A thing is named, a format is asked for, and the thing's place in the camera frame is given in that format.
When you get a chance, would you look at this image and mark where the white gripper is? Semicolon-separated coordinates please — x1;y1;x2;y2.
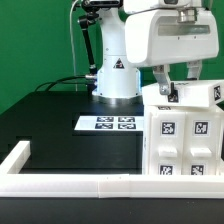
125;9;219;95

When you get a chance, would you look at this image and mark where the white cabinet top block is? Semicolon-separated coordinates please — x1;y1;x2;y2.
142;80;224;108

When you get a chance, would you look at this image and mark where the white U-shaped frame fence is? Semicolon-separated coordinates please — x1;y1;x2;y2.
0;141;224;199

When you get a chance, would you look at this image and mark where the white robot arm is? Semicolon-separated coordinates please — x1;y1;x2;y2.
90;0;219;101

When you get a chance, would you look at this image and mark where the white cabinet body box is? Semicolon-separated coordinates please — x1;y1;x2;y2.
142;105;224;175

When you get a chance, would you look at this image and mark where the black cable bundle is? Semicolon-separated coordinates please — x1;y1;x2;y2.
34;75;98;93

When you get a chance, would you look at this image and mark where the grey thin cable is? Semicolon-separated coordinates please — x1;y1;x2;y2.
68;0;81;92

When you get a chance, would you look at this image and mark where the white cabinet door panel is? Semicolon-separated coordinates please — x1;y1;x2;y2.
182;111;223;175

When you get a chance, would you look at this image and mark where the base marker tag sheet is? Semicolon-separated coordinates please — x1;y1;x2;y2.
75;116;143;131

